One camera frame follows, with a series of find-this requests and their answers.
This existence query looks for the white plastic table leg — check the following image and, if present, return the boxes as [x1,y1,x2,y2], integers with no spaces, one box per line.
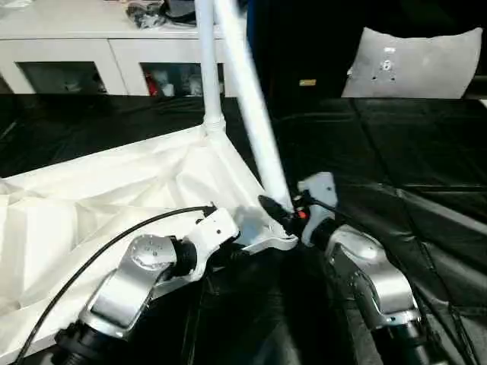
[194,0,228,139]
[212,0,296,215]

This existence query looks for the white plastic table top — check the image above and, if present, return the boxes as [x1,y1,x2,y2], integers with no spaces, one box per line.
[0,123,299,364]

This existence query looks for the black work mat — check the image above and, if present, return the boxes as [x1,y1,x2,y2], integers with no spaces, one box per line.
[0,93,487,365]

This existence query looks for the cluster of small bottles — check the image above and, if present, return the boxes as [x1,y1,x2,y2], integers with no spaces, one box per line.
[142,64,226,97]

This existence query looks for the black cabinet with yellow label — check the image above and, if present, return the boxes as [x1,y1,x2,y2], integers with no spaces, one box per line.
[245,0,366,101]

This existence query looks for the white cushion with badge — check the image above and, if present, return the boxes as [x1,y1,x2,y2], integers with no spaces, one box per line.
[340,27,485,100]

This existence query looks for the grey bag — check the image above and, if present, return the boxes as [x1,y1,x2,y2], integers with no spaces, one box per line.
[163,0,200,24]

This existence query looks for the white cabinet with glass doors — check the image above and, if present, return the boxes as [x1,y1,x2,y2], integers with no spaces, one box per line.
[0,0,252,97]

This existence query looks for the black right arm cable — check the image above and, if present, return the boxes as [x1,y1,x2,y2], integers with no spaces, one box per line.
[310,196,450,358]

